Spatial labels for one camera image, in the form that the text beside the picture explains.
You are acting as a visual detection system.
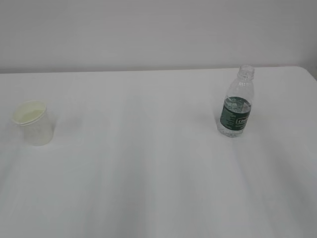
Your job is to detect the white paper cup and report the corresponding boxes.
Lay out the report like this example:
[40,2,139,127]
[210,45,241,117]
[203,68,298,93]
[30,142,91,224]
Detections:
[12,100,53,146]

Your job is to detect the clear green-label water bottle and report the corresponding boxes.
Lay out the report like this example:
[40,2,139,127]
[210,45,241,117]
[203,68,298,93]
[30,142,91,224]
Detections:
[217,65,255,138]

